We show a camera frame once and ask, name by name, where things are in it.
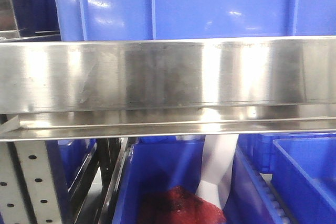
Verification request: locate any blue bin with red net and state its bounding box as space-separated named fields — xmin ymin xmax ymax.
xmin=112 ymin=140 xmax=204 ymax=223

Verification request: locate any red mesh net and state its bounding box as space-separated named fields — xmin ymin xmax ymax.
xmin=136 ymin=186 xmax=226 ymax=223

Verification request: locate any large blue bin upper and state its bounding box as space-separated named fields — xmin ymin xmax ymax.
xmin=56 ymin=0 xmax=335 ymax=41

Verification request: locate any blue bin lower right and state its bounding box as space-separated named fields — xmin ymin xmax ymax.
xmin=271 ymin=138 xmax=335 ymax=223

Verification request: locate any perforated steel shelf post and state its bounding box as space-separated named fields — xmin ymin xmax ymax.
xmin=1 ymin=140 xmax=73 ymax=223

